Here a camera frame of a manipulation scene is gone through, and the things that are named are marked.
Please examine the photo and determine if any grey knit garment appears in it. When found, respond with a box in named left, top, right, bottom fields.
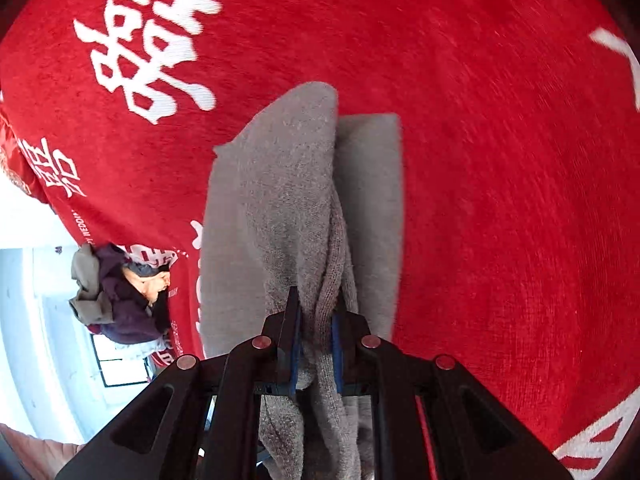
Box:
left=200, top=82, right=404, bottom=479

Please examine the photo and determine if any red blanket with white characters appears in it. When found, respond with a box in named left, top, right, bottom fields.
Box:
left=1, top=0, right=639, bottom=479

